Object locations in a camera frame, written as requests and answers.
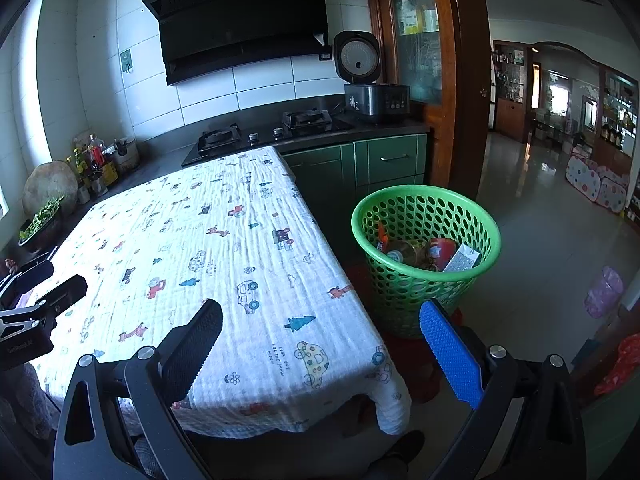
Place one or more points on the green kitchen cabinet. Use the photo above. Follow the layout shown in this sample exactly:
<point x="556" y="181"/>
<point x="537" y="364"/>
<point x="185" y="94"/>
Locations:
<point x="395" y="155"/>

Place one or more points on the pink plastic bag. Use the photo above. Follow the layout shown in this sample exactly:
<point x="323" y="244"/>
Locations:
<point x="605" y="292"/>

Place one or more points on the green plastic basket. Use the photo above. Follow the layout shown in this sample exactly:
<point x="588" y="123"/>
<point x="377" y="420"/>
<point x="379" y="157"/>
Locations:
<point x="400" y="300"/>

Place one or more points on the red plastic bag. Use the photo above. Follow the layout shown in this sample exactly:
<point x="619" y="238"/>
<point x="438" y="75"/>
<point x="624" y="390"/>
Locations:
<point x="620" y="367"/>

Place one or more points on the wooden display cabinet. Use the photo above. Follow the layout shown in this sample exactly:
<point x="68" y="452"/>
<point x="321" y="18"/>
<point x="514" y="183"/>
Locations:
<point x="510" y="110"/>

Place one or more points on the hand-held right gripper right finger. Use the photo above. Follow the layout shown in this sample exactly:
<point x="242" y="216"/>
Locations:
<point x="450" y="355"/>

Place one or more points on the dotted play fence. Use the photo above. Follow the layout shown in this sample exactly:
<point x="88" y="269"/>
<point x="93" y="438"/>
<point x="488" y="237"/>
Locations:
<point x="595" y="185"/>

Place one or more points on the green wall hook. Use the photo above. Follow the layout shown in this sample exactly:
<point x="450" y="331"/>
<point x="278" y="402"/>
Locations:
<point x="126" y="61"/>

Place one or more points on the white green milk carton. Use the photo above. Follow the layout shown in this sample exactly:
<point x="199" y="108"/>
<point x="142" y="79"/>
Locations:
<point x="462" y="260"/>

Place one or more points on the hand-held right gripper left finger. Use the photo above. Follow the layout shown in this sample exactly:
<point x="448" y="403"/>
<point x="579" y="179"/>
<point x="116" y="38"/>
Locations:
<point x="192" y="345"/>

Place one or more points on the cluster of condiment bottles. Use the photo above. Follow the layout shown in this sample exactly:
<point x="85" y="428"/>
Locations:
<point x="95" y="165"/>

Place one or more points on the bowl of green vegetables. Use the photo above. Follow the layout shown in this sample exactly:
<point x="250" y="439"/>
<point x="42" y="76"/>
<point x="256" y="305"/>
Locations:
<point x="37" y="225"/>

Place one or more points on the metal utensil pot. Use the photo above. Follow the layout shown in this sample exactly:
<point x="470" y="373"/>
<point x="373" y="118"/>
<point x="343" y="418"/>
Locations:
<point x="127" y="157"/>

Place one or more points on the red cartoon printed cup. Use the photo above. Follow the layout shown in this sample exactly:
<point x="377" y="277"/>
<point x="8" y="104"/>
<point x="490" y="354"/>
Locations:
<point x="442" y="250"/>

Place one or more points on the round brown chopping board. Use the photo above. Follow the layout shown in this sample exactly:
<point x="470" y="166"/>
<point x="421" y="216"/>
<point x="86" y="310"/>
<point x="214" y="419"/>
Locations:
<point x="47" y="185"/>

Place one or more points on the black gas stove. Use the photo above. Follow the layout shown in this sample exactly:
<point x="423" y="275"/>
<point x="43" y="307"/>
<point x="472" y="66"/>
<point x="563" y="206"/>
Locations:
<point x="260" y="135"/>

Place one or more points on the black range hood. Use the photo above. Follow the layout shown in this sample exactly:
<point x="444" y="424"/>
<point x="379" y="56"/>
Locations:
<point x="240" y="15"/>

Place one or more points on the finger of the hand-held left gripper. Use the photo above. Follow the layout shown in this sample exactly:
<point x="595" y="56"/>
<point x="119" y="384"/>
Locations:
<point x="35" y="272"/>
<point x="67" y="291"/>

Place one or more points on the wooden glass door cabinet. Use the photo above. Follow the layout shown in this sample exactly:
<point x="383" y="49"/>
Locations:
<point x="465" y="85"/>

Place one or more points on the person's left forearm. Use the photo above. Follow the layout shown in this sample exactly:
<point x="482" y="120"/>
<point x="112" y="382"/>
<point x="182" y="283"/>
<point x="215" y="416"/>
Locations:
<point x="22" y="400"/>

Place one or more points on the clear plastic bottle yellow label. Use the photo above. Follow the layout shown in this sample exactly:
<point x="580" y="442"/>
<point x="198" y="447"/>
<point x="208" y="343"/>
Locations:
<point x="405" y="252"/>

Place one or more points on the black rice cooker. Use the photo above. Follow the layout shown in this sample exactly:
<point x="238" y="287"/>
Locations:
<point x="370" y="100"/>

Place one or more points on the white printed tablecloth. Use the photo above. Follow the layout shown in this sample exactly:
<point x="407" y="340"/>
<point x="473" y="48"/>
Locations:
<point x="200" y="240"/>

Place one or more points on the red stool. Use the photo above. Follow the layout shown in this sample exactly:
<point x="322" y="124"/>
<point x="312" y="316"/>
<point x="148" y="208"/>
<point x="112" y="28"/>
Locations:
<point x="415" y="360"/>

